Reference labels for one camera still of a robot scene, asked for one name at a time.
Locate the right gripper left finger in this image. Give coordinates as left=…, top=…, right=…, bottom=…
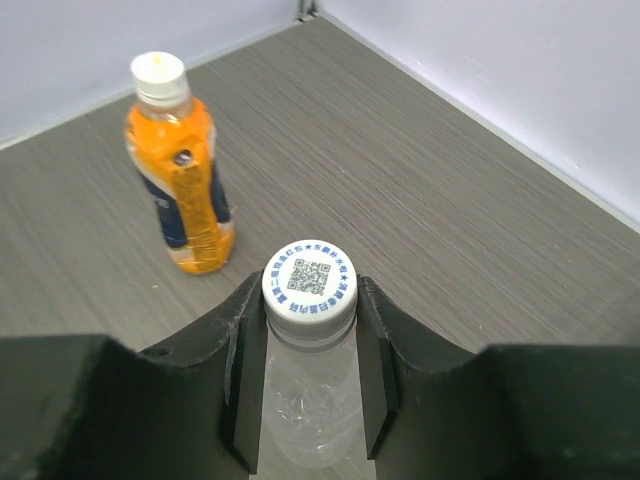
left=1, top=272, right=267, bottom=479

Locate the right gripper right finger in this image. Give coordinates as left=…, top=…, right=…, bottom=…
left=357, top=276, right=639, bottom=479

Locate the clear plastic bottle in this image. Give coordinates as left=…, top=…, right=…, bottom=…
left=263, top=332, right=362, bottom=468

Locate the white bottle cap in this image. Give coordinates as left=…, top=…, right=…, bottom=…
left=130, top=51, right=189, bottom=101
left=262, top=239, right=357, bottom=344

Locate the orange juice bottle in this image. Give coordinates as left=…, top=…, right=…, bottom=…
left=124, top=82, right=235, bottom=275

